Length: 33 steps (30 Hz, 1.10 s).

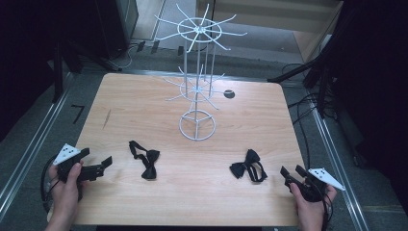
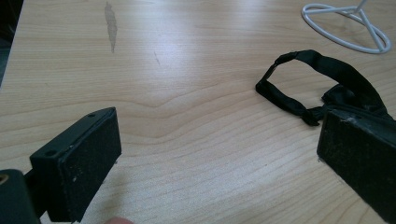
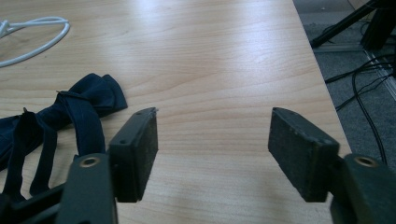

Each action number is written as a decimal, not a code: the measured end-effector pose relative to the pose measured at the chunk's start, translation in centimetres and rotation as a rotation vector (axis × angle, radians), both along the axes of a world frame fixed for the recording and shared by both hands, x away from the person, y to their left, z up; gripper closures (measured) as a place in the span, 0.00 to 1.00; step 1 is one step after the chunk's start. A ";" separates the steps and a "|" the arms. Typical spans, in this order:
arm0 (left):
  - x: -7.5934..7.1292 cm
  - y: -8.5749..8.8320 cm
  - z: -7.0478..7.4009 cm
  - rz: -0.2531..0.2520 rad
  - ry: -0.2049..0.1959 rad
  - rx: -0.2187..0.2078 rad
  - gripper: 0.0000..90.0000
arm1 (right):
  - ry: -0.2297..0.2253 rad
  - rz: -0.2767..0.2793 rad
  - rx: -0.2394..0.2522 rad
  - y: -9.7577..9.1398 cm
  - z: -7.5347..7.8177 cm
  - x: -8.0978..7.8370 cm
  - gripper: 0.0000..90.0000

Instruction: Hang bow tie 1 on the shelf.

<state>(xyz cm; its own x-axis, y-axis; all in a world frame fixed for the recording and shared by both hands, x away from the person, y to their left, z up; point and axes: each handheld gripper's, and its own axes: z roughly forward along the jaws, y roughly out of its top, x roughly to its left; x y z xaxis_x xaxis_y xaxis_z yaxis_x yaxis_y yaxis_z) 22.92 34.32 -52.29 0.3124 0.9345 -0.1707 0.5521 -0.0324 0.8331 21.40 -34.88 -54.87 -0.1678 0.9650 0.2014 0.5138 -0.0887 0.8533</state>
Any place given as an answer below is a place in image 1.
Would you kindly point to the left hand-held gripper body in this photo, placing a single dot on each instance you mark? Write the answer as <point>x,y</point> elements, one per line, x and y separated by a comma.
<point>93,171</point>

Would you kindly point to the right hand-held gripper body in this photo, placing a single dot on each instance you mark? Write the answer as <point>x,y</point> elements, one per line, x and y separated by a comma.
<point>325,178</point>

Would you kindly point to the black bow tie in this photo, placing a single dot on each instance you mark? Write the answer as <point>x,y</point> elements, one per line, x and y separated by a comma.
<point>239,170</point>
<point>149,168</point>

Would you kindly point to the person's right hand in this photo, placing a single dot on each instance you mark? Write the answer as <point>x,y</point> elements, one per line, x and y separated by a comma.
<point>311,210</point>

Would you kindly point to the person's left hand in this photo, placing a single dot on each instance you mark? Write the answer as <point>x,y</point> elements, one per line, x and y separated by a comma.
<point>65,195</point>

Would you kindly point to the black metal stand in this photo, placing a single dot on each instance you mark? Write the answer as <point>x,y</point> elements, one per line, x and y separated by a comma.
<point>324,80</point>
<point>57,73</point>

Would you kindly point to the small black floor block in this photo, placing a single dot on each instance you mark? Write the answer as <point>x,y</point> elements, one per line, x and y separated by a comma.
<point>140,46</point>
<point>180,50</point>

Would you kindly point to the dark cabinet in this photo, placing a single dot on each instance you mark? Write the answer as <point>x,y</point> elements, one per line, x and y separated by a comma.
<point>112,25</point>

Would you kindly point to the light wooden furniture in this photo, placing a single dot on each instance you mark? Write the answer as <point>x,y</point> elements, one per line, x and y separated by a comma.
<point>288,16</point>

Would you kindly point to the metal floor rail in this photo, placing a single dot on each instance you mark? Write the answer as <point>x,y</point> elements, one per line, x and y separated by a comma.
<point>32,141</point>
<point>336,173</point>

